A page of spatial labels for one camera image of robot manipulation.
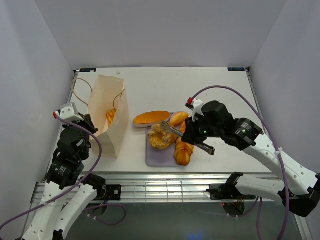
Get left base motor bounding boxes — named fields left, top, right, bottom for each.
left=99, top=184, right=122, bottom=201

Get small round bun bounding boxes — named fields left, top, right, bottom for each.
left=169, top=111, right=189, bottom=127

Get sesame ring bread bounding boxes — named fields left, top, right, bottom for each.
left=147, top=123, right=178, bottom=150

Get aluminium rail frame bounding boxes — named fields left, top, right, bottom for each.
left=29, top=172, right=301, bottom=203

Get long oval orange bread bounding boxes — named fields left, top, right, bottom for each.
left=133, top=110, right=171, bottom=128

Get cream paper bag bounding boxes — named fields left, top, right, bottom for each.
left=71, top=74, right=130, bottom=160

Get left table label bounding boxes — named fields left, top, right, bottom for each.
left=79, top=68, right=97, bottom=73

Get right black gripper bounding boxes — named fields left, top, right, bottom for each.
left=180, top=113, right=223, bottom=146

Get right table label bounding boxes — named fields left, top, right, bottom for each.
left=227, top=67, right=246, bottom=72

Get large braided bread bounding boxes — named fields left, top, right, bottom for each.
left=173, top=135, right=195, bottom=166

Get lilac plastic tray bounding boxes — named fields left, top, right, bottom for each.
left=145, top=126, right=181, bottom=167

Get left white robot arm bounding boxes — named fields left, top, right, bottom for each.
left=22, top=114, right=106, bottom=240

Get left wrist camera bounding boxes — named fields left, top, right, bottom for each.
left=53, top=102, right=84, bottom=122

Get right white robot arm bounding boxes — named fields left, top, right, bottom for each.
left=182, top=98, right=320, bottom=217

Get table label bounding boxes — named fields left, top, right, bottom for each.
left=227, top=67, right=246, bottom=72
left=79, top=68, right=97, bottom=73

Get base motor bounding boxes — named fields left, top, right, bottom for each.
left=99, top=184, right=122, bottom=201
left=206, top=184, right=234, bottom=200

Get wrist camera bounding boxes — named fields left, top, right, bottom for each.
left=53, top=102, right=84, bottom=122
left=185, top=97, right=204, bottom=121

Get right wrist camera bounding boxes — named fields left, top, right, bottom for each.
left=185, top=97, right=204, bottom=121

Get right base motor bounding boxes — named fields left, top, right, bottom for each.
left=206, top=184, right=234, bottom=200

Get small braided bread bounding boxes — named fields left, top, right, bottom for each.
left=106, top=108, right=117, bottom=126

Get metal serving tongs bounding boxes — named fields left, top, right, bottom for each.
left=160, top=121, right=215, bottom=156

